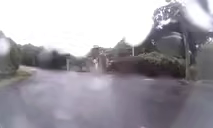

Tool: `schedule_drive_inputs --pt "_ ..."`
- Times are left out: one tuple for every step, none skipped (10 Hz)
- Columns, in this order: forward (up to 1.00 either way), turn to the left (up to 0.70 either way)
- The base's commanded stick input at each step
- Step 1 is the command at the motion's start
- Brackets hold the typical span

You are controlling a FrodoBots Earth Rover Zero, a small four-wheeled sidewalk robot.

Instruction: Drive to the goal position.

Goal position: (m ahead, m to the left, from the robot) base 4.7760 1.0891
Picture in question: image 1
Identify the low brick wall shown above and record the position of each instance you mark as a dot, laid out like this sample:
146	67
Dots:
124	64

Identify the row of trees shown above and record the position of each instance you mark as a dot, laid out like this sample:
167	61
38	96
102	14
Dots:
44	56

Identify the tall dark tree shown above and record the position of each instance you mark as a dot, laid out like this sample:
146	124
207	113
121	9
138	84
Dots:
174	30

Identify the pole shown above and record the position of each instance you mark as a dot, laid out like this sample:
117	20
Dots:
187	56

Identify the grass verge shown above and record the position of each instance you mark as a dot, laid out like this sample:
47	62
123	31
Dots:
14	77

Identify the stone gate pillar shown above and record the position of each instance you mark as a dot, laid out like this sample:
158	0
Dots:
102	63

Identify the green bush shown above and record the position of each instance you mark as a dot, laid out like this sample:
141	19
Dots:
5	53

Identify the green hedge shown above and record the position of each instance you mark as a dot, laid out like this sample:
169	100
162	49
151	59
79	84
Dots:
160	63

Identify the wet grey asphalt road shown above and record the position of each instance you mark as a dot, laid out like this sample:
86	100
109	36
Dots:
104	103

